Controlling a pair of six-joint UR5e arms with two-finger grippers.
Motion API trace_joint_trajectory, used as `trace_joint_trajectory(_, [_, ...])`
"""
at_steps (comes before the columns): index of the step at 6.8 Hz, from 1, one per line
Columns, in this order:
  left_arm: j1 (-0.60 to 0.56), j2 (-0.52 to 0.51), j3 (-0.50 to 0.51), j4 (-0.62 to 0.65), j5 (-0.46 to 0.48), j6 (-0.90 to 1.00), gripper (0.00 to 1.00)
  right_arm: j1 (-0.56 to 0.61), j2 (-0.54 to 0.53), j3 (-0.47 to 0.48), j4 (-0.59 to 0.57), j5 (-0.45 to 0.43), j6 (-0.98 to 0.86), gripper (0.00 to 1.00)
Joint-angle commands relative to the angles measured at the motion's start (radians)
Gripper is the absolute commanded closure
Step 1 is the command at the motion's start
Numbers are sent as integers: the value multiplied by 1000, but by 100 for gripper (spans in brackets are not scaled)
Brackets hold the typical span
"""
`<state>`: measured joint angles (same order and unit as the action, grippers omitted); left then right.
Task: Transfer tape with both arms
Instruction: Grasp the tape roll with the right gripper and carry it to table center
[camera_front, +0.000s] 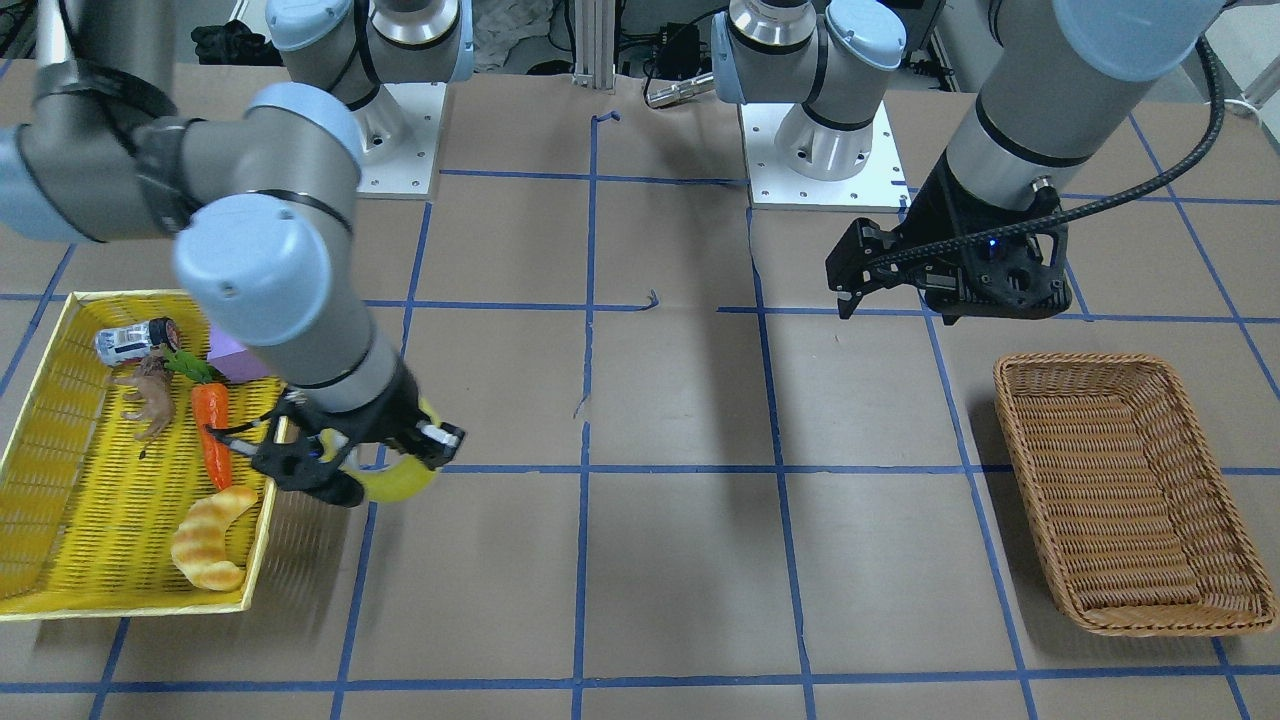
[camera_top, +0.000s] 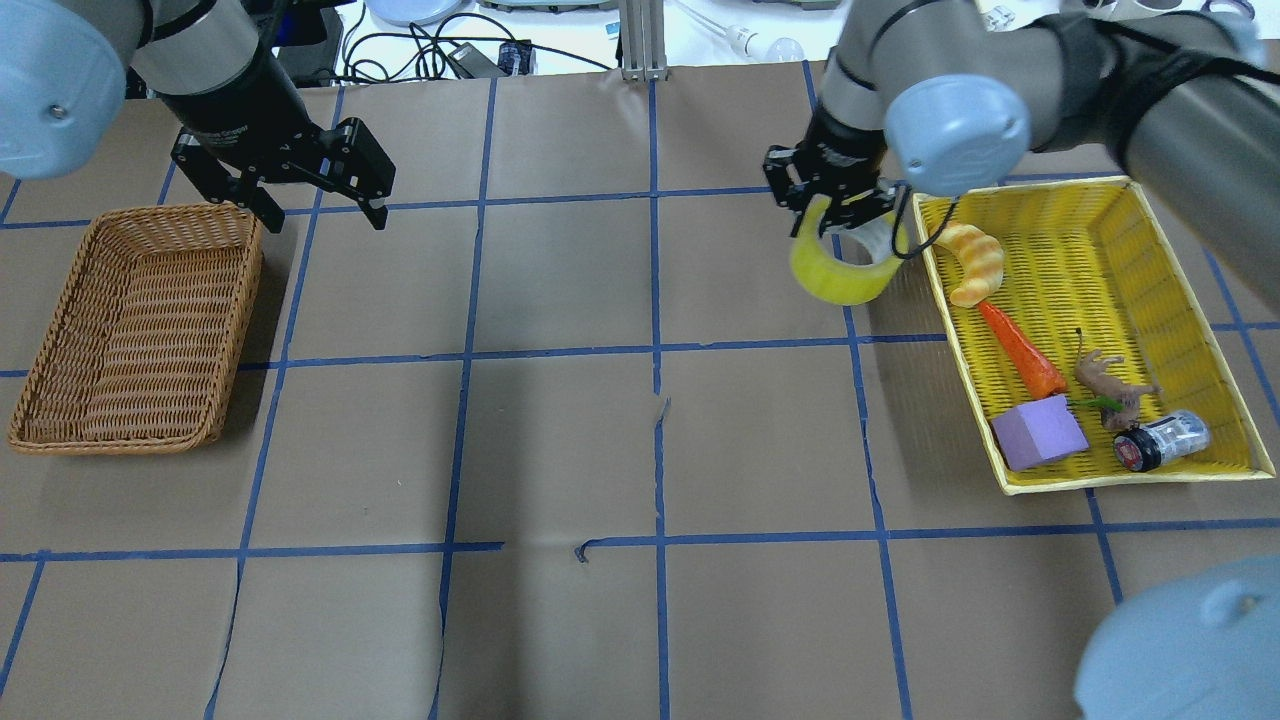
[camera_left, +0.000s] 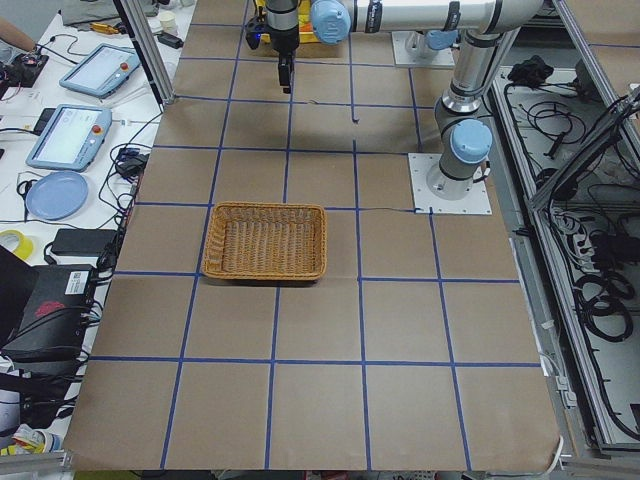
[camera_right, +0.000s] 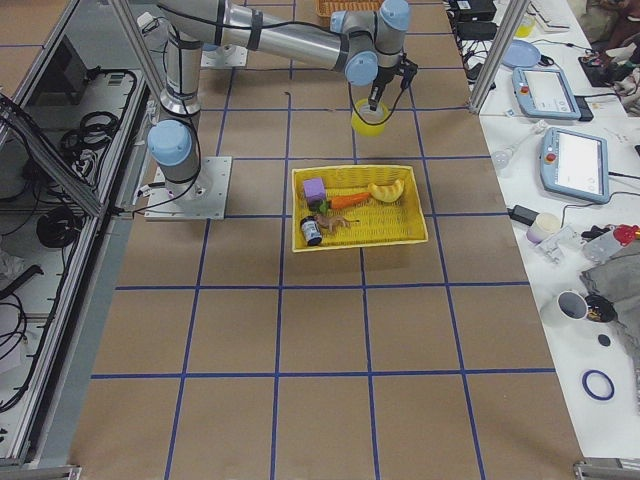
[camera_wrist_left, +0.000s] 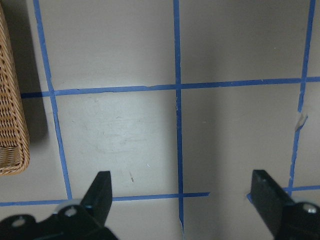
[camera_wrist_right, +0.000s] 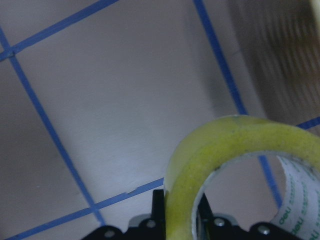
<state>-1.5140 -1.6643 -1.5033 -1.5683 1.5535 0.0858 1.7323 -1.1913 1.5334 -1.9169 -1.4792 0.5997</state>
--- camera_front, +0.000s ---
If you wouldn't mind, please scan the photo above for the yellow woven basket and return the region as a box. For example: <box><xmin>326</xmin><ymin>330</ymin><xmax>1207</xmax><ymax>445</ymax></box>
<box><xmin>1</xmin><ymin>290</ymin><xmax>276</xmax><ymax>621</ymax></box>

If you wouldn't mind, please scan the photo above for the brown wicker basket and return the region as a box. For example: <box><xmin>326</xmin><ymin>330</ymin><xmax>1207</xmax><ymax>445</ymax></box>
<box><xmin>993</xmin><ymin>352</ymin><xmax>1277</xmax><ymax>638</ymax></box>

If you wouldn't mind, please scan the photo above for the black ribbed cable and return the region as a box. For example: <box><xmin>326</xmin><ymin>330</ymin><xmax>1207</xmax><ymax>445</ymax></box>
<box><xmin>868</xmin><ymin>35</ymin><xmax>1228</xmax><ymax>273</ymax></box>

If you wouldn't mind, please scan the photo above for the brown toy animal figure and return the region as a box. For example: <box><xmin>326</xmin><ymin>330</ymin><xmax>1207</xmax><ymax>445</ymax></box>
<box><xmin>111</xmin><ymin>350</ymin><xmax>175</xmax><ymax>445</ymax></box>

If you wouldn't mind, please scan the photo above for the yellow tape roll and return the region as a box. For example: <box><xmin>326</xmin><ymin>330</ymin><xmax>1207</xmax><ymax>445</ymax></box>
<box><xmin>342</xmin><ymin>397</ymin><xmax>439</xmax><ymax>503</ymax></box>

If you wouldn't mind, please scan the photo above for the orange toy carrot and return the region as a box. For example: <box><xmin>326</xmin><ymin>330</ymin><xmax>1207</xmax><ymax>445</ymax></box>
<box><xmin>163</xmin><ymin>347</ymin><xmax>234</xmax><ymax>492</ymax></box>

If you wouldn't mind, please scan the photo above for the toy croissant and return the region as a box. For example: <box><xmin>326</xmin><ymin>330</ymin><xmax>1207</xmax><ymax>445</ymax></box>
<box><xmin>170</xmin><ymin>486</ymin><xmax>259</xmax><ymax>592</ymax></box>

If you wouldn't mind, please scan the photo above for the aluminium frame post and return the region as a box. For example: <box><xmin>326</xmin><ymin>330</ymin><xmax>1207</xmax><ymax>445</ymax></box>
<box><xmin>572</xmin><ymin>0</ymin><xmax>618</xmax><ymax>94</ymax></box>

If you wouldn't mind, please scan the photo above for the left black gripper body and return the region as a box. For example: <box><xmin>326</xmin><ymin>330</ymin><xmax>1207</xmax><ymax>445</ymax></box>
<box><xmin>900</xmin><ymin>158</ymin><xmax>1073</xmax><ymax>325</ymax></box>

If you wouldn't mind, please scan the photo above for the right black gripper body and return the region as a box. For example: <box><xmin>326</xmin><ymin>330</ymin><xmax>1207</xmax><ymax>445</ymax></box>
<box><xmin>250</xmin><ymin>360</ymin><xmax>426</xmax><ymax>509</ymax></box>

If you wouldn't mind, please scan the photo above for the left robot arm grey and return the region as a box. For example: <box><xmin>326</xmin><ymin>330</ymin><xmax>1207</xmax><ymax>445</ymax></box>
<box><xmin>710</xmin><ymin>1</ymin><xmax>1228</xmax><ymax>324</ymax></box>

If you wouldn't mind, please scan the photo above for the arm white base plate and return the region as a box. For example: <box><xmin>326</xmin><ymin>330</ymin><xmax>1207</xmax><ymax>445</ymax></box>
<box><xmin>353</xmin><ymin>83</ymin><xmax>448</xmax><ymax>201</ymax></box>
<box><xmin>739</xmin><ymin>102</ymin><xmax>909</xmax><ymax>213</ymax></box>

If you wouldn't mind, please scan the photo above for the purple foam block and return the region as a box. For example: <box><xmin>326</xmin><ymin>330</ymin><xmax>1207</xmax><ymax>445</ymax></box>
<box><xmin>206</xmin><ymin>323</ymin><xmax>273</xmax><ymax>384</ymax></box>

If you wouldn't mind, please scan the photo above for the black gripper cable plug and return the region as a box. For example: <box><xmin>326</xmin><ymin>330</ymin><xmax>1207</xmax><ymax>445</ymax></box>
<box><xmin>202</xmin><ymin>416</ymin><xmax>278</xmax><ymax>461</ymax></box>

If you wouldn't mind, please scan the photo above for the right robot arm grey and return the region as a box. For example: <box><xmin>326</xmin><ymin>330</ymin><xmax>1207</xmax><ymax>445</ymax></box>
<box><xmin>3</xmin><ymin>1</ymin><xmax>472</xmax><ymax>507</ymax></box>

